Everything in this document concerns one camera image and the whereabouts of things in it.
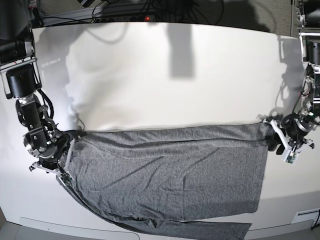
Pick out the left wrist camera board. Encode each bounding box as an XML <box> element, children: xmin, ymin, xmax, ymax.
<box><xmin>281</xmin><ymin>149</ymin><xmax>299</xmax><ymax>166</ymax></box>

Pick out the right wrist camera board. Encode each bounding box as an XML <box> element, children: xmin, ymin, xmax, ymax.
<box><xmin>58</xmin><ymin>171</ymin><xmax>74</xmax><ymax>187</ymax></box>

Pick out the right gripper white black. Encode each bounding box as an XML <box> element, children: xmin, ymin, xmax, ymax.
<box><xmin>28</xmin><ymin>129</ymin><xmax>87</xmax><ymax>175</ymax></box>

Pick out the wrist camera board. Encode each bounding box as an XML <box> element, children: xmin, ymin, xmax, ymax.
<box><xmin>58</xmin><ymin>171</ymin><xmax>74</xmax><ymax>187</ymax></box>
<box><xmin>281</xmin><ymin>149</ymin><xmax>299</xmax><ymax>166</ymax></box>

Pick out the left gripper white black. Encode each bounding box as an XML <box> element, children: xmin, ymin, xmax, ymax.
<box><xmin>263</xmin><ymin>114</ymin><xmax>315</xmax><ymax>156</ymax></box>

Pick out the white label plate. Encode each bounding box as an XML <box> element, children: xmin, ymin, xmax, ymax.
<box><xmin>292</xmin><ymin>208</ymin><xmax>320</xmax><ymax>225</ymax></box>

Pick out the grey long-sleeve T-shirt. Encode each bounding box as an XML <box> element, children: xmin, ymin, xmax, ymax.
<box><xmin>63</xmin><ymin>122</ymin><xmax>273</xmax><ymax>240</ymax></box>

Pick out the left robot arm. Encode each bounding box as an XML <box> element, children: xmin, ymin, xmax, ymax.
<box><xmin>264</xmin><ymin>0</ymin><xmax>320</xmax><ymax>165</ymax></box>

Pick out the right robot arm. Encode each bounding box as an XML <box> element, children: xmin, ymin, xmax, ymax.
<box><xmin>0</xmin><ymin>23</ymin><xmax>85</xmax><ymax>182</ymax></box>

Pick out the white power strip red switch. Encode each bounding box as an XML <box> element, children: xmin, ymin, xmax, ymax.
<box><xmin>95</xmin><ymin>14</ymin><xmax>155</xmax><ymax>23</ymax></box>

